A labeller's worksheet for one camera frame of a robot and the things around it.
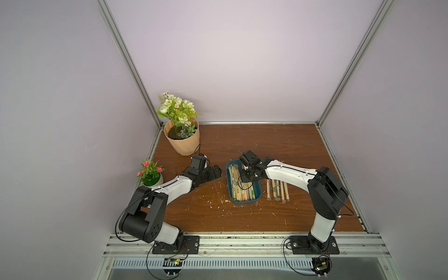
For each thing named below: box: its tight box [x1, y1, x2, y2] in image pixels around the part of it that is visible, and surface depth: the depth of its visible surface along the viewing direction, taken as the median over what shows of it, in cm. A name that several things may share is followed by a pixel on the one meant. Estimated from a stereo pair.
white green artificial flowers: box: [155, 91, 204, 139], surface depth 92 cm
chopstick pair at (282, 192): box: [280, 180, 287, 204], surface depth 89 cm
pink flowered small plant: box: [136, 158, 166, 187], surface depth 85 cm
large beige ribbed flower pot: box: [163, 118, 201, 157], surface depth 96 cm
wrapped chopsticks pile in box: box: [228, 164, 256, 202], surface depth 89 cm
